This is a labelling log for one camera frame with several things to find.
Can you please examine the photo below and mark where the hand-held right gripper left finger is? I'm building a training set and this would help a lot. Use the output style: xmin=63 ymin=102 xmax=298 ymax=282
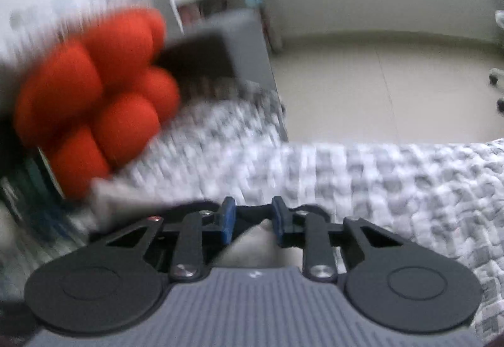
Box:
xmin=106 ymin=196 xmax=237 ymax=282

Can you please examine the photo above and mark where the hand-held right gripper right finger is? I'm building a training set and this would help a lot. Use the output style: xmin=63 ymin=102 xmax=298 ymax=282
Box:
xmin=272 ymin=195 xmax=406 ymax=282

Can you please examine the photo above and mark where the cream printed t-shirt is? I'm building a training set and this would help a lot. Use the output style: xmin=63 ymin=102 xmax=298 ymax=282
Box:
xmin=89 ymin=178 xmax=300 ymax=269

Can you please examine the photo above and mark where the grey checked blanket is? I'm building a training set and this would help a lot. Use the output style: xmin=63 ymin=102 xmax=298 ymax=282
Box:
xmin=90 ymin=91 xmax=504 ymax=336

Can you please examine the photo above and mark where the grey sofa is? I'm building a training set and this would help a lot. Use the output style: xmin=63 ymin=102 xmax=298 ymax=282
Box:
xmin=152 ymin=10 xmax=290 ymax=143

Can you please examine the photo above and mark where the orange knot cushion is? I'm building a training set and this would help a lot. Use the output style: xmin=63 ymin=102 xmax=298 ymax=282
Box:
xmin=14 ymin=9 xmax=182 ymax=200

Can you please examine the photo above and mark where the smartphone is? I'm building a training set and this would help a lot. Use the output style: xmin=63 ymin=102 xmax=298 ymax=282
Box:
xmin=21 ymin=148 xmax=66 ymax=200

